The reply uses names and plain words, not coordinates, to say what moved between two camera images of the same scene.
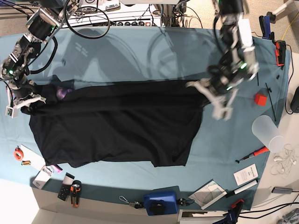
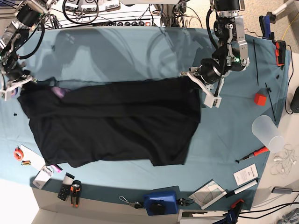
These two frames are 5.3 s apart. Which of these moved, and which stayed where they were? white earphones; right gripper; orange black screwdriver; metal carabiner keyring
Moved: right gripper
Stayed: white earphones; metal carabiner keyring; orange black screwdriver
